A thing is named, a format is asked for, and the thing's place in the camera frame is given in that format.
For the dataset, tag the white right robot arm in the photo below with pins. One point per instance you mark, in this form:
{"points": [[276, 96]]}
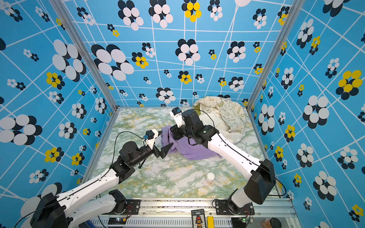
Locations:
{"points": [[260, 174]]}

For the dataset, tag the small white round container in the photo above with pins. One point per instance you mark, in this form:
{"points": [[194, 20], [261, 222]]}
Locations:
{"points": [[210, 177]]}

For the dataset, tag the black controller box with buttons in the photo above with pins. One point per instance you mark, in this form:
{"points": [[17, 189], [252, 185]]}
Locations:
{"points": [[198, 218]]}

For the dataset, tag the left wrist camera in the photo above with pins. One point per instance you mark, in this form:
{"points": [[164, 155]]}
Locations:
{"points": [[150, 137]]}

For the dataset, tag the plain cream cloth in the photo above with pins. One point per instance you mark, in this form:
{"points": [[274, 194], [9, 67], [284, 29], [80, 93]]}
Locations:
{"points": [[230, 125]]}

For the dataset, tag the purple cloth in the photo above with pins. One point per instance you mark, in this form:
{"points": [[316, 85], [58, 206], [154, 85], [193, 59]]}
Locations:
{"points": [[189, 152]]}

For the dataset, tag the cream green-printed cloth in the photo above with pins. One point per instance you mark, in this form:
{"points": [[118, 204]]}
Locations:
{"points": [[210, 104]]}

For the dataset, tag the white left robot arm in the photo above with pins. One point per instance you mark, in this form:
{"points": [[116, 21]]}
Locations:
{"points": [[71, 208]]}

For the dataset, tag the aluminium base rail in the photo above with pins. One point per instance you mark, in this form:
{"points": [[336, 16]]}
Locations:
{"points": [[176, 213]]}

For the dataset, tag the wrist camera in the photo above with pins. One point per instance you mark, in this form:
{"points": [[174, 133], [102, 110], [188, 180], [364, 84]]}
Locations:
{"points": [[176, 114], [150, 137]]}

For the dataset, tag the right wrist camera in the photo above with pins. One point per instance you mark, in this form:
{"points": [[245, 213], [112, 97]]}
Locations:
{"points": [[176, 114]]}

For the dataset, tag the black round cap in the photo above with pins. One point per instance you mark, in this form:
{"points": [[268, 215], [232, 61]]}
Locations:
{"points": [[275, 223]]}

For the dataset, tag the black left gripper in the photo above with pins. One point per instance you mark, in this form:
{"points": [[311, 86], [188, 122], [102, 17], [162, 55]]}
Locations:
{"points": [[163, 153]]}

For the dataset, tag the left aluminium corner post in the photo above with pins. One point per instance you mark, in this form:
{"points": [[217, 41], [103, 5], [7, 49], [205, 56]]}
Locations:
{"points": [[72, 31]]}

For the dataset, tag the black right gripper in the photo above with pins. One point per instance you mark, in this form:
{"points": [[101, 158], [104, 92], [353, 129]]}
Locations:
{"points": [[176, 131]]}

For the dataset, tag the aluminium corner frame post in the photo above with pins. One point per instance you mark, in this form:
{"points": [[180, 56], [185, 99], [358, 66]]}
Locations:
{"points": [[283, 34]]}

